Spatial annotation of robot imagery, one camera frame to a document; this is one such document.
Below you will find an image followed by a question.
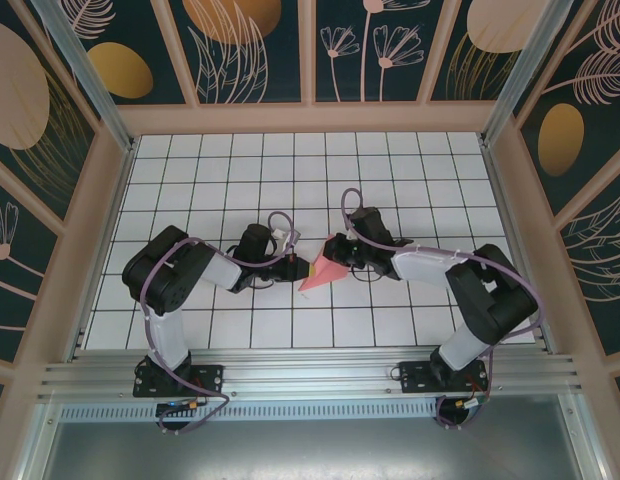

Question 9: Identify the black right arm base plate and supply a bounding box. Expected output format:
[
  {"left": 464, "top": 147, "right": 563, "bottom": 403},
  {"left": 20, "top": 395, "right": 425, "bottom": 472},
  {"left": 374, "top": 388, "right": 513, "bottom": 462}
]
[{"left": 398, "top": 359, "right": 491, "bottom": 396}]

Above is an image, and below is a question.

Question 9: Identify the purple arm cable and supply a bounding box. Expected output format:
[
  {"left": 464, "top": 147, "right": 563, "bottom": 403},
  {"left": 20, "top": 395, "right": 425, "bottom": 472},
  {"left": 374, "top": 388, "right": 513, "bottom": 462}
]
[
  {"left": 139, "top": 209, "right": 299, "bottom": 437},
  {"left": 341, "top": 187, "right": 547, "bottom": 432}
]

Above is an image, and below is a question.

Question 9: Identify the grey metal sheet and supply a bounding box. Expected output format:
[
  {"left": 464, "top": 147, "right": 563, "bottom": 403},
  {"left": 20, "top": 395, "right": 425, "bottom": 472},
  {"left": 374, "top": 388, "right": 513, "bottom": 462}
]
[{"left": 37, "top": 422, "right": 609, "bottom": 480}]

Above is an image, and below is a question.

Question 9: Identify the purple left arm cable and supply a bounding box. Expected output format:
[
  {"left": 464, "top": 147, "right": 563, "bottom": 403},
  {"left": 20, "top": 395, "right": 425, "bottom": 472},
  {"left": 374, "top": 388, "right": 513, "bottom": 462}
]
[{"left": 139, "top": 209, "right": 299, "bottom": 437}]

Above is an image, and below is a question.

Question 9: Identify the slotted grey cable duct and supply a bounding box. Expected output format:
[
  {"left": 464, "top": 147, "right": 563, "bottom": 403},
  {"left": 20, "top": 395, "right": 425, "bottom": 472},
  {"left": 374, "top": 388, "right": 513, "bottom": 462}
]
[{"left": 59, "top": 402, "right": 441, "bottom": 424}]

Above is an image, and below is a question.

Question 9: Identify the aluminium corner post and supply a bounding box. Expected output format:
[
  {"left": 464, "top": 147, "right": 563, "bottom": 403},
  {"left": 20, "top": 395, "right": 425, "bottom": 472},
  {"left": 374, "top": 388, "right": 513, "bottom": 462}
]
[
  {"left": 478, "top": 0, "right": 592, "bottom": 147},
  {"left": 28, "top": 0, "right": 137, "bottom": 154}
]

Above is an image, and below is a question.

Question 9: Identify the pink cloth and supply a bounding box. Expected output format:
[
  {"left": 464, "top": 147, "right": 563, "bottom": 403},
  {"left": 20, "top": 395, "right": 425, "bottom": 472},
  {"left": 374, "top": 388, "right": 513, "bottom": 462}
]
[{"left": 297, "top": 233, "right": 351, "bottom": 292}]

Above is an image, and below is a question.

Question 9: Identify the aluminium mounting rail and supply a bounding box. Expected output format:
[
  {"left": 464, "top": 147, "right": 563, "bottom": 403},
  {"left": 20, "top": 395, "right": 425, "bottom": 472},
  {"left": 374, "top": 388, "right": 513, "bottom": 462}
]
[{"left": 37, "top": 349, "right": 586, "bottom": 404}]

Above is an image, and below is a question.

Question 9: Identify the white grid mat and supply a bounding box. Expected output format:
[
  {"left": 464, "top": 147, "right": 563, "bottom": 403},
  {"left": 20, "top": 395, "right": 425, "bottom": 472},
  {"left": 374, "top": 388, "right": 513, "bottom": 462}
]
[{"left": 82, "top": 130, "right": 537, "bottom": 351}]

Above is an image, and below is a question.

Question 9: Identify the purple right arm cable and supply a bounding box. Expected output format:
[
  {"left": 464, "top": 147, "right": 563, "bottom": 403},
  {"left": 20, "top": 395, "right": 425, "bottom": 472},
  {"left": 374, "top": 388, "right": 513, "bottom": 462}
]
[{"left": 341, "top": 187, "right": 547, "bottom": 432}]

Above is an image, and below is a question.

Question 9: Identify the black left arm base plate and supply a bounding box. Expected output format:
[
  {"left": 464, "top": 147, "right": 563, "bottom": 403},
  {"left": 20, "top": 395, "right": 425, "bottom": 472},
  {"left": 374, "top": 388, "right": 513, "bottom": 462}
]
[{"left": 132, "top": 363, "right": 226, "bottom": 399}]

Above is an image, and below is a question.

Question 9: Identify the aluminium side rail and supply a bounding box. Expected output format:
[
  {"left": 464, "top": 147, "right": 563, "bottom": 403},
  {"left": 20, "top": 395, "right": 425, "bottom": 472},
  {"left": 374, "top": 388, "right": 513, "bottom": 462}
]
[
  {"left": 478, "top": 134, "right": 559, "bottom": 357},
  {"left": 67, "top": 137, "right": 137, "bottom": 362}
]

